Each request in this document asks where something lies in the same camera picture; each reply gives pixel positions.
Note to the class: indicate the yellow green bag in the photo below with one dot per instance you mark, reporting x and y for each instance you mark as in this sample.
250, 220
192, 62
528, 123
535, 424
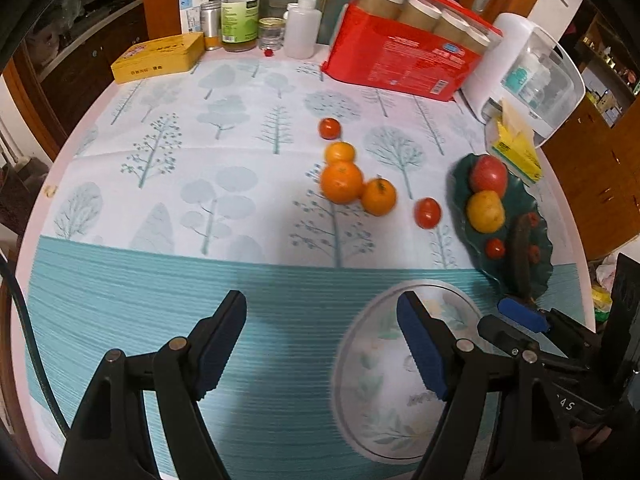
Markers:
602, 295

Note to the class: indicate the medium orange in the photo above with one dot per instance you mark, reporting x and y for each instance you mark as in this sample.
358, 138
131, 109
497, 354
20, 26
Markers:
379, 197

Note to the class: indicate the small metal can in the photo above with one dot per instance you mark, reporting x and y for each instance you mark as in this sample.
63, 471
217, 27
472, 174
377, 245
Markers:
211, 25

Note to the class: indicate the tree print tablecloth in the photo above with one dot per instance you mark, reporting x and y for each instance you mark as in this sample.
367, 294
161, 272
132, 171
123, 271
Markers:
150, 285

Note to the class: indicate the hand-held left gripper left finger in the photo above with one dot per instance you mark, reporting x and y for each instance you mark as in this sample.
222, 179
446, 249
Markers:
220, 345

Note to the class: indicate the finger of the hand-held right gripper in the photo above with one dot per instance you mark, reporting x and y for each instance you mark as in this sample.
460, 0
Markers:
522, 313
500, 332

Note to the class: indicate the dark green scalloped plate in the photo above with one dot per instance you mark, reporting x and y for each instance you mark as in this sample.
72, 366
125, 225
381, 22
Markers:
500, 276

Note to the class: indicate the red plastic package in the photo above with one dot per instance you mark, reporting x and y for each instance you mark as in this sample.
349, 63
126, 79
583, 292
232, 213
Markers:
400, 55

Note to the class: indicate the white squeeze bottle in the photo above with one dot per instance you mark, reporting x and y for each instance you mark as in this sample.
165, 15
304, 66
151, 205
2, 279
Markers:
302, 30

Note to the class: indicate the green label glass bottle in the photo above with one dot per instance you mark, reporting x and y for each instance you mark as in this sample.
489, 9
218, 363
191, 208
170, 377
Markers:
240, 20

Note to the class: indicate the dark overripe banana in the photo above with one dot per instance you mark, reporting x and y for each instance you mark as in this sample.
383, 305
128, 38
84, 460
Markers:
522, 260

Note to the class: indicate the teal label bottle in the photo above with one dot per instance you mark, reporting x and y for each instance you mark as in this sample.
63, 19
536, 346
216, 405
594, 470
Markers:
517, 77

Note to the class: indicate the white and blue carton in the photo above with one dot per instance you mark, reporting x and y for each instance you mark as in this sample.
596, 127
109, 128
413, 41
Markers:
192, 10

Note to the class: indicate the red jujube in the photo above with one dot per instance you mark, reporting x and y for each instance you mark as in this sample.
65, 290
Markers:
533, 220

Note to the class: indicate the red cherry tomato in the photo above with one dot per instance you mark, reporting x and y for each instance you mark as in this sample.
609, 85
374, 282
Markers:
496, 248

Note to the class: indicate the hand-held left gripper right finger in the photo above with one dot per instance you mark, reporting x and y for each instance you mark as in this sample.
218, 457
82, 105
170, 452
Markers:
420, 347

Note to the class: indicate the wooden wall shelf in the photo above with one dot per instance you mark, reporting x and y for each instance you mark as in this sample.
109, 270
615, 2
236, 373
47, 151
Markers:
610, 70

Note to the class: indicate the yellow pear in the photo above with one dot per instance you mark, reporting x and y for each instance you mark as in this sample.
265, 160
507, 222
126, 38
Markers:
486, 211

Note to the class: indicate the white cosmetics storage box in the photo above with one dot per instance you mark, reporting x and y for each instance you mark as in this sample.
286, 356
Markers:
500, 60

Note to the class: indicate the small orange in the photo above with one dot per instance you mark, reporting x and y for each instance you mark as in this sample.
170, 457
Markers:
340, 152

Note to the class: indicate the wooden cabinet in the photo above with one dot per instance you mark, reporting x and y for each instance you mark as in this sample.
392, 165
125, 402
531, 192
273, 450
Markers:
85, 70

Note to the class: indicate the large orange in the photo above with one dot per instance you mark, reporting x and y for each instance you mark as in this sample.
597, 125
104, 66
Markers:
341, 182

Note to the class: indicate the white lid jar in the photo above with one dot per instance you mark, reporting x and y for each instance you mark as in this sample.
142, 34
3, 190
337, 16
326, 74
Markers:
382, 0
452, 22
477, 38
419, 10

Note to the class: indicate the red apple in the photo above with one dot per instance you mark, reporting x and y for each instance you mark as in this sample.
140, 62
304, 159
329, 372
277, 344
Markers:
488, 174

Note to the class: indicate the small red tomato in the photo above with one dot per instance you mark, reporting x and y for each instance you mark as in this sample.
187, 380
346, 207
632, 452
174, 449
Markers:
330, 128

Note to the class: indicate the round floral placemat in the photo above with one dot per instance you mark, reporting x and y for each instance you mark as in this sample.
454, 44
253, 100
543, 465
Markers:
375, 360

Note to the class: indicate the small glass jar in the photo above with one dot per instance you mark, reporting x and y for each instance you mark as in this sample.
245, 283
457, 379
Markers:
271, 35

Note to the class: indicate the yellow tissue pack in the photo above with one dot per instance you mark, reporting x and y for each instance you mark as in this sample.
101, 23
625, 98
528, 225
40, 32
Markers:
515, 155

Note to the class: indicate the yellow tin box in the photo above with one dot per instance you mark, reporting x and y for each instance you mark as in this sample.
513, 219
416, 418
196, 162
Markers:
155, 57

